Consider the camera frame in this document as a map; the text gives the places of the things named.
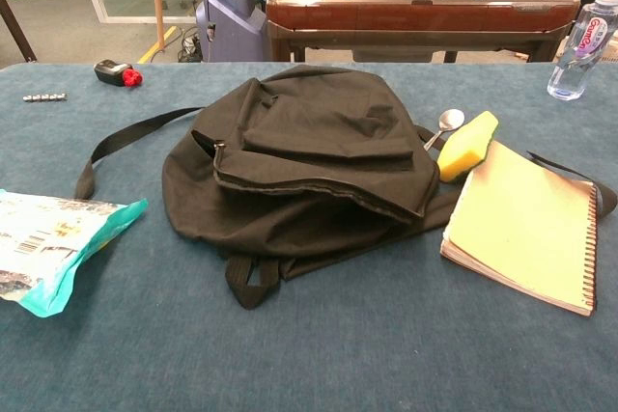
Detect yellow spiral notebook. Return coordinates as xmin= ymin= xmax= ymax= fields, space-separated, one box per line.
xmin=439 ymin=139 xmax=600 ymax=317

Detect black stand leg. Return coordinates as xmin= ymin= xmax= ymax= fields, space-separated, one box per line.
xmin=0 ymin=0 xmax=39 ymax=64

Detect teal snack bag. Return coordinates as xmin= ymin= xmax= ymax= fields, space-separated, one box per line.
xmin=0 ymin=188 xmax=150 ymax=319

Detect yellow sponge with green pad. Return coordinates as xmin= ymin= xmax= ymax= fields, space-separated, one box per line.
xmin=436 ymin=110 xmax=500 ymax=184

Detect brown mahjong table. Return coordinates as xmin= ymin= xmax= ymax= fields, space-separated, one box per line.
xmin=265 ymin=0 xmax=582 ymax=65

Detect black fabric backpack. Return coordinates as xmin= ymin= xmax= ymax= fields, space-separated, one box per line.
xmin=74 ymin=63 xmax=618 ymax=311

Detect clear plastic water bottle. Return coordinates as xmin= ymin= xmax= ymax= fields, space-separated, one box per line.
xmin=546 ymin=0 xmax=618 ymax=102

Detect metal spoon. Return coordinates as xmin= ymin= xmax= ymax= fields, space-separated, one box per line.
xmin=422 ymin=108 xmax=466 ymax=152

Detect black box with red knob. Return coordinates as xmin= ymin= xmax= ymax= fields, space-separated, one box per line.
xmin=93 ymin=58 xmax=144 ymax=89

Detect floor cables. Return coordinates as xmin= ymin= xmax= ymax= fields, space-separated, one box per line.
xmin=177 ymin=25 xmax=204 ymax=64

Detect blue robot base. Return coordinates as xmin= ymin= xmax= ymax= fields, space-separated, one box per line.
xmin=195 ymin=0 xmax=271 ymax=64

